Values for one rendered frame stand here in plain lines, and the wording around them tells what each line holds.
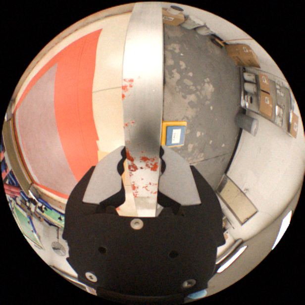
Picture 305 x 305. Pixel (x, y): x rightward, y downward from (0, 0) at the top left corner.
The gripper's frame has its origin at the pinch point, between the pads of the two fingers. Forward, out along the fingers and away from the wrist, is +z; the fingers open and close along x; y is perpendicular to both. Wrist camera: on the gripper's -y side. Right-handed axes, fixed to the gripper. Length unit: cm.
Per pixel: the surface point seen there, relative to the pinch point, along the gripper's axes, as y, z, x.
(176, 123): 6.4, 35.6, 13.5
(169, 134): 10.9, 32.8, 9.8
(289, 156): 17, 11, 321
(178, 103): 2, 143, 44
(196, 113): 16, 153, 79
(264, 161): 80, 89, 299
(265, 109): -43, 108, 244
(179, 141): 14.9, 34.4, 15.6
